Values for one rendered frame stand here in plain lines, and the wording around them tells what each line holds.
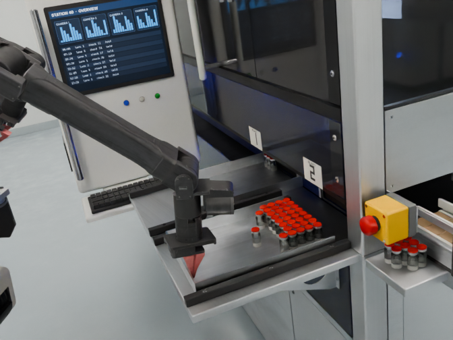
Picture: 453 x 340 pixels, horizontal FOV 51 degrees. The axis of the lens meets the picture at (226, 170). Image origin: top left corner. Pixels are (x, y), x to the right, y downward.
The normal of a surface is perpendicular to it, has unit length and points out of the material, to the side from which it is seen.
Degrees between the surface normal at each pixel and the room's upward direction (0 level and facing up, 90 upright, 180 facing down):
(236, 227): 0
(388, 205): 0
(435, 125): 90
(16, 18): 90
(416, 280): 0
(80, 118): 97
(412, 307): 90
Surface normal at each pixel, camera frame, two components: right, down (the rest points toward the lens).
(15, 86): 0.02, 0.53
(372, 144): 0.36, 0.31
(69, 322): -0.14, -0.91
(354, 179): -0.92, 0.26
